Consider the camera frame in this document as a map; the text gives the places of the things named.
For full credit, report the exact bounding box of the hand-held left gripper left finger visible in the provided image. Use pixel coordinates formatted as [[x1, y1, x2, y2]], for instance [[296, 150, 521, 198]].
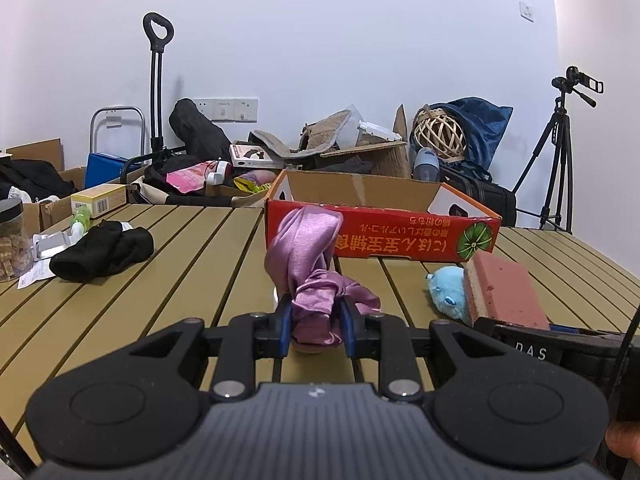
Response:
[[129, 294, 295, 402]]

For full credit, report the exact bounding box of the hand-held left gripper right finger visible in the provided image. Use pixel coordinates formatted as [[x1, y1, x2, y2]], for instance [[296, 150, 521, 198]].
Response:
[[340, 297, 506, 402]]

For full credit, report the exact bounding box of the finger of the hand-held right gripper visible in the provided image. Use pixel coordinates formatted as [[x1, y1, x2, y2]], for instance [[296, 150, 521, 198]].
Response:
[[549, 325, 618, 335]]

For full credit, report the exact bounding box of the purple satin cloth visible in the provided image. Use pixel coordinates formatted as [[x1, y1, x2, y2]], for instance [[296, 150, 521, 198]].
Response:
[[265, 206, 382, 348]]

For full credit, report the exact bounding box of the pink sponge block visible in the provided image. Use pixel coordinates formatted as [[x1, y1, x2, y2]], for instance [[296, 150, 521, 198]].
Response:
[[462, 250, 551, 331]]

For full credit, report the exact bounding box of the light blue plush toy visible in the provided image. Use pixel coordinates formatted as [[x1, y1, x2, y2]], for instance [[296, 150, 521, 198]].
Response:
[[425, 266, 473, 326]]

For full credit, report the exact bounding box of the person's right hand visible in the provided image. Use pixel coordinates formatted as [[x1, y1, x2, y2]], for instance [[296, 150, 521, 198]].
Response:
[[605, 422, 640, 480]]

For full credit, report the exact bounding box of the red cardboard box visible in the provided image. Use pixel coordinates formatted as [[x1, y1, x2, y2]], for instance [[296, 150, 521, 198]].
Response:
[[264, 169, 502, 263]]

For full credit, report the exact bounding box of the tan slatted folding table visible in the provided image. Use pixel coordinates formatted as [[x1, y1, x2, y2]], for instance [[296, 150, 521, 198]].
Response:
[[0, 202, 640, 466]]

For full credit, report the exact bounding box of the yellow green packet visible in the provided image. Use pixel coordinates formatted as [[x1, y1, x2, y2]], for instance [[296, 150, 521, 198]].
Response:
[[234, 172, 276, 195]]

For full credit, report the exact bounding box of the black suitcase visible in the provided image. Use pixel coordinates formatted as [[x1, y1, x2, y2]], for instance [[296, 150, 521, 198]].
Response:
[[440, 165, 517, 227]]

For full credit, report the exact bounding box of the tan open cardboard box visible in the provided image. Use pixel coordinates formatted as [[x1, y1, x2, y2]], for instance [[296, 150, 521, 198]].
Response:
[[300, 105, 413, 178]]

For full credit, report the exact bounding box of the white and maroon box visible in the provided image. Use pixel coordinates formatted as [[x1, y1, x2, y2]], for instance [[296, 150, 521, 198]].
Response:
[[230, 144, 283, 170]]

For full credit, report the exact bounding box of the black tripod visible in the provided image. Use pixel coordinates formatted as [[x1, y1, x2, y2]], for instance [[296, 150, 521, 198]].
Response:
[[512, 77, 576, 233]]

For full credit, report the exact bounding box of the pink packet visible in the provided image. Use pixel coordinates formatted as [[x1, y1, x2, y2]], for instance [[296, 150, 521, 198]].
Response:
[[166, 160, 221, 195]]

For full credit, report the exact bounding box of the blue grey bottle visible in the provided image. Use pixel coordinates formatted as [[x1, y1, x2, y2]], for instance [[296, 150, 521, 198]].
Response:
[[412, 147, 441, 183]]

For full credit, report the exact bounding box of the black cloth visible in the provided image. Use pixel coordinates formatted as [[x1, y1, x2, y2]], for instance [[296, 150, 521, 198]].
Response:
[[49, 220, 155, 282]]

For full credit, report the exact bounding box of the grey beige fleece mat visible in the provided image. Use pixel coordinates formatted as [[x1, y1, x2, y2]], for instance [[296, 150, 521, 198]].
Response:
[[249, 109, 353, 158]]

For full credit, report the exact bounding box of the white plastic container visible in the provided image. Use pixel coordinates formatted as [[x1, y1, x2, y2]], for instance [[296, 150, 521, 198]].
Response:
[[356, 120, 403, 143]]

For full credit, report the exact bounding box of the black bag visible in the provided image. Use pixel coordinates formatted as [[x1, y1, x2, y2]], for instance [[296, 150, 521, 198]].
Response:
[[168, 98, 233, 161]]

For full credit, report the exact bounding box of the rattan ball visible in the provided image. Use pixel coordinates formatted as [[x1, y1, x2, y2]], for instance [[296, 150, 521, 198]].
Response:
[[414, 106, 468, 161]]

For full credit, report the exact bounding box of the blue velvet bag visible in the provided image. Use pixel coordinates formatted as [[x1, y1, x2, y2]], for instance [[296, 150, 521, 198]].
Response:
[[410, 97, 514, 181]]

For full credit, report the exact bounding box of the yellow box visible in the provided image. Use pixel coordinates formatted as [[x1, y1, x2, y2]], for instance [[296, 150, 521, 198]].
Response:
[[70, 183, 128, 218]]

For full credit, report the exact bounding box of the green and white bottle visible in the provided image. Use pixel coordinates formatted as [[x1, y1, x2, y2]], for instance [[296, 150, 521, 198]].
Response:
[[70, 206, 93, 238]]

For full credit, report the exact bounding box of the blue storage box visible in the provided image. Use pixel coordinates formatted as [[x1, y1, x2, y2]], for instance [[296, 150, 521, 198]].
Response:
[[85, 152, 133, 190]]

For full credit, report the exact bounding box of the white paper packet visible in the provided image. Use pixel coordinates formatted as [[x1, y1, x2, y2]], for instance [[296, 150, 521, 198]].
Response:
[[17, 232, 76, 289]]

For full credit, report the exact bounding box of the clear snack jar black lid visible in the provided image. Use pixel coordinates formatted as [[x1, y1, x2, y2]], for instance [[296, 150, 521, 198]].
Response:
[[0, 198, 35, 282]]

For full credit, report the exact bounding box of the pile of black clothes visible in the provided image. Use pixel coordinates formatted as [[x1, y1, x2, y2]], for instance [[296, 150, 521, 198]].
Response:
[[0, 159, 76, 201]]

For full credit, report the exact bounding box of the open flap cardboard box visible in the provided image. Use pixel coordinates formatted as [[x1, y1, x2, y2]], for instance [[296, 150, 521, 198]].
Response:
[[5, 138, 66, 171]]

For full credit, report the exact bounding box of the white wall socket panel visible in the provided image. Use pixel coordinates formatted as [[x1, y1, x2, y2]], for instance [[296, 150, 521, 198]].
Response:
[[192, 97, 259, 123]]

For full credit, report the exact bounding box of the black camcorder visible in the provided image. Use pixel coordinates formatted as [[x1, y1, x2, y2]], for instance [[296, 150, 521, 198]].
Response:
[[551, 66, 604, 108]]

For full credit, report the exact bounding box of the black wagon pull handle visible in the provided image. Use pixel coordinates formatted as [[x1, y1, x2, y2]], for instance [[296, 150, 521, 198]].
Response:
[[142, 12, 176, 153]]

